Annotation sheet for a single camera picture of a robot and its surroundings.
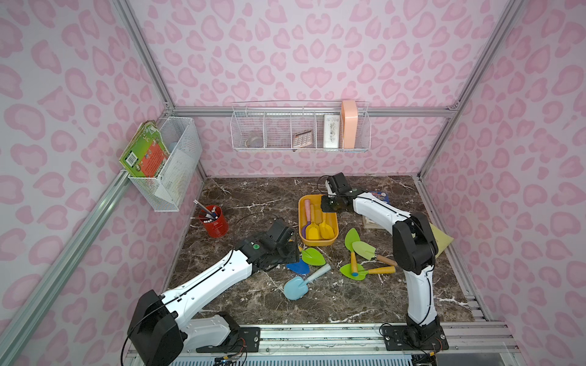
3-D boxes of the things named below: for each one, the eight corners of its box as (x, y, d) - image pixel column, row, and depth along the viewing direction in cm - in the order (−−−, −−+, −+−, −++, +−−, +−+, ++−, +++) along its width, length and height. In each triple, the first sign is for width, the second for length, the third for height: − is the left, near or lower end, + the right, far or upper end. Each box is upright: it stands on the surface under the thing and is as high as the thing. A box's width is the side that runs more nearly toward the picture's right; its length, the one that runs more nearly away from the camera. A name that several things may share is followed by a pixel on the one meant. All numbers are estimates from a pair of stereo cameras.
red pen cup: (208, 240, 99) (198, 225, 90) (208, 223, 105) (199, 207, 95) (229, 235, 101) (221, 220, 91) (228, 219, 106) (220, 203, 97)
